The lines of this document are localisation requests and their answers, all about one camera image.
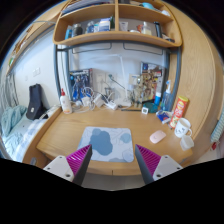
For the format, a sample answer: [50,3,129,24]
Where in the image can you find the white lotion bottle red cap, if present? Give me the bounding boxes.
[60,90,72,114]

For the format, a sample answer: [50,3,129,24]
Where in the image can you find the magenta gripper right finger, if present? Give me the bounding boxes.
[135,144,161,184]

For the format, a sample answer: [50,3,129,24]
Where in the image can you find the grey blue mouse pad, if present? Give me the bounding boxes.
[78,126,134,163]

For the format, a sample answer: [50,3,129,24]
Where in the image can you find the white mug with face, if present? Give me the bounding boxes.
[174,118,192,138]

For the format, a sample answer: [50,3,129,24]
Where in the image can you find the small white cup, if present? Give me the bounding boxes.
[180,135,194,151]

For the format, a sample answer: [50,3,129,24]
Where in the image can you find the white power strip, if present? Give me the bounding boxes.
[105,102,118,110]

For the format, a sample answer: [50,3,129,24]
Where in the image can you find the wooden wall shelf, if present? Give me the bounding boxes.
[53,0,182,48]

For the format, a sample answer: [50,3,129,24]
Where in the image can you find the colourful figure box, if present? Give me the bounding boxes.
[141,62,165,102]

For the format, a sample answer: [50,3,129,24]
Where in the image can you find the white desk lamp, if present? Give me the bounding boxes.
[107,54,131,107]

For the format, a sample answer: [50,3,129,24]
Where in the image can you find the small white desk clock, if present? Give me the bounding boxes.
[141,107,149,114]

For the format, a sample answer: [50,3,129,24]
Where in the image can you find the pink computer mouse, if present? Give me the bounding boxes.
[149,130,166,144]

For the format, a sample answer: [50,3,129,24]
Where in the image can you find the blue spray bottle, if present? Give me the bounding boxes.
[161,80,172,111]

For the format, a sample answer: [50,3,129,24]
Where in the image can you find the blue robot model box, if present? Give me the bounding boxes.
[70,68,93,102]

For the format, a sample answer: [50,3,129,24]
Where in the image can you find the bed with light bedding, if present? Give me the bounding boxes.
[0,105,51,161]

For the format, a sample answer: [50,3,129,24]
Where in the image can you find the black bag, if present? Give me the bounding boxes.
[26,84,45,120]

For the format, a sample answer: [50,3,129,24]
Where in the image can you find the red chips can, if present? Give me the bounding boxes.
[169,96,188,129]

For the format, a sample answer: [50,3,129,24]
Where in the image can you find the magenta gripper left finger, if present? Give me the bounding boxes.
[66,145,92,186]

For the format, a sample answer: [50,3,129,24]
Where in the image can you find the blue snack packet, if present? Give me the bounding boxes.
[156,110,172,124]

